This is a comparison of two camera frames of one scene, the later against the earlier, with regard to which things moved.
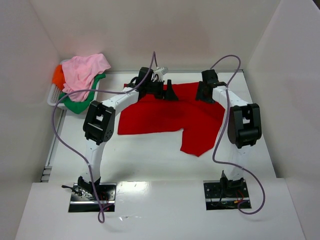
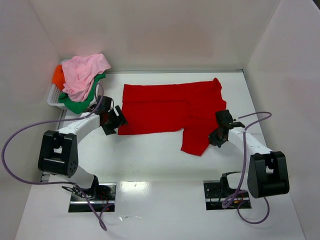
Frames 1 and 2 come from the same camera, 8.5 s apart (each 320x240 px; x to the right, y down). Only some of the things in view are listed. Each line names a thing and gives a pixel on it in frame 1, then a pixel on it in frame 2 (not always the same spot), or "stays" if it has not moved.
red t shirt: [201, 121] stays
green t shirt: [76, 107] stays
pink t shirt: [79, 73] stays
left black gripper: [161, 91] → [114, 121]
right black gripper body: [200, 92] → [218, 135]
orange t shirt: [58, 77] stays
